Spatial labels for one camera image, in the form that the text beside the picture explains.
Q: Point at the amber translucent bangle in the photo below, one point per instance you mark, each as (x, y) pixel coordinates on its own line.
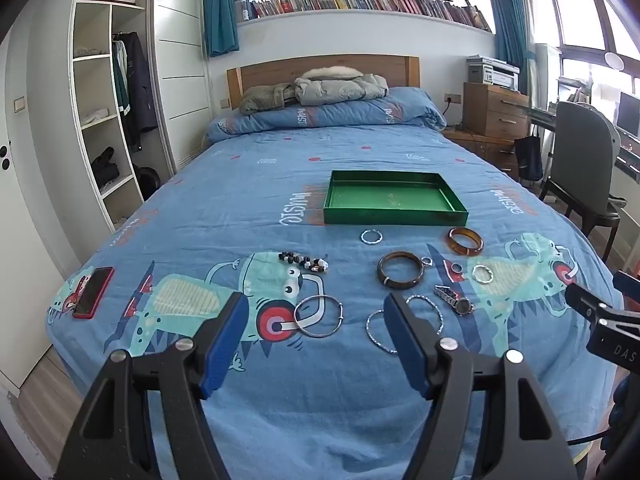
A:
(470, 250)

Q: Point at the blue printed bedsheet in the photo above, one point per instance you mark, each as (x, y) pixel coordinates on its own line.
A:
(300, 185)

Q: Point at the grey chair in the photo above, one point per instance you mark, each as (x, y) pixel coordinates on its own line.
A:
(580, 145)

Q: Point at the black bag on floor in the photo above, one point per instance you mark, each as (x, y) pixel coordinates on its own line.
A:
(147, 182)

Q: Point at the silver wristwatch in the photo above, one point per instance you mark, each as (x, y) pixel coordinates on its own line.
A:
(464, 306)

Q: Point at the wooden dresser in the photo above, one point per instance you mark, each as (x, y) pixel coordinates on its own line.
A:
(495, 110)

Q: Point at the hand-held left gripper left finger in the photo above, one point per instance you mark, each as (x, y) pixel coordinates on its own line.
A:
(225, 345)

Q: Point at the white printer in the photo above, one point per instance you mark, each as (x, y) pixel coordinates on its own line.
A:
(492, 72)

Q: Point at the teal curtain beside wardrobe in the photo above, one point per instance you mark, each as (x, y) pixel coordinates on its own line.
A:
(220, 15)

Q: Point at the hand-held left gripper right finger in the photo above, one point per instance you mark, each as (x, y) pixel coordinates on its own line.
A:
(407, 345)

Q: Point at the dark hanging coat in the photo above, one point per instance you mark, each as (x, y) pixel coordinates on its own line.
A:
(140, 90)

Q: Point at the round white lamp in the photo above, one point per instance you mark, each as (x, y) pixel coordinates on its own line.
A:
(614, 61)

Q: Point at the wall socket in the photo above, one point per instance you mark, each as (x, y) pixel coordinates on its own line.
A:
(452, 97)

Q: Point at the teal curtain beside printer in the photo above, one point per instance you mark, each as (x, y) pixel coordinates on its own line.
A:
(510, 25)

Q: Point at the white open shelf unit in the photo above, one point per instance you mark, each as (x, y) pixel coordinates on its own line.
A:
(97, 25)

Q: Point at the white wardrobe door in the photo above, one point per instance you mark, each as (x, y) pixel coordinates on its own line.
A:
(180, 60)

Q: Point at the black bag on shelf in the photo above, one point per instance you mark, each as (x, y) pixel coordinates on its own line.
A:
(105, 170)

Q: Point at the wooden nightstand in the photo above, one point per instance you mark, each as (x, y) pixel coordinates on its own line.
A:
(480, 142)

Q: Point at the white folded cloth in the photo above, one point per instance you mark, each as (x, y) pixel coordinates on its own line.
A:
(100, 117)

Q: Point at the red smartphone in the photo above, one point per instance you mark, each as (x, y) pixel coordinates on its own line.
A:
(94, 292)

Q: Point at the green and white hanging garment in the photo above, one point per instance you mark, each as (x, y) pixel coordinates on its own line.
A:
(120, 80)

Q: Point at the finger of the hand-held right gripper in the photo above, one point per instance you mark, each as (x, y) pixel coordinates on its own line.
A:
(627, 282)
(580, 297)

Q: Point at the dark brown bangle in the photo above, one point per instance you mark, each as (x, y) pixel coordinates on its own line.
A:
(400, 284)

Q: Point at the dark tote bag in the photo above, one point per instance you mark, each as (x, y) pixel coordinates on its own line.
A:
(529, 160)

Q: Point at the grey puffer jacket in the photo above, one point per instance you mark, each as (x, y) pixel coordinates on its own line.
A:
(265, 72)

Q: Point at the row of books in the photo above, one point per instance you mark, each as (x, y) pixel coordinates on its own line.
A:
(375, 0)

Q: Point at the light switch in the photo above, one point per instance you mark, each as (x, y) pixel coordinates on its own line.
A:
(20, 104)

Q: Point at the computer monitor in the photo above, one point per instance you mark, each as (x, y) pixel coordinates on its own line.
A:
(629, 115)

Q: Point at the olive fleece jacket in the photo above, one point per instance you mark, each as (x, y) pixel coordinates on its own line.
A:
(262, 97)

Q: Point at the folded blue quilt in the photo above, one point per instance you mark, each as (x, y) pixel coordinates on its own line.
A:
(340, 115)

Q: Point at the large thin silver bangle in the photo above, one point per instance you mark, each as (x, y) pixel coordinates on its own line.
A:
(295, 317)

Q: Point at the green metal tray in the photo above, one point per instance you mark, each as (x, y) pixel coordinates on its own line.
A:
(390, 195)

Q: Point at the grey down jacket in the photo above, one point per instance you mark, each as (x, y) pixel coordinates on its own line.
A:
(340, 87)

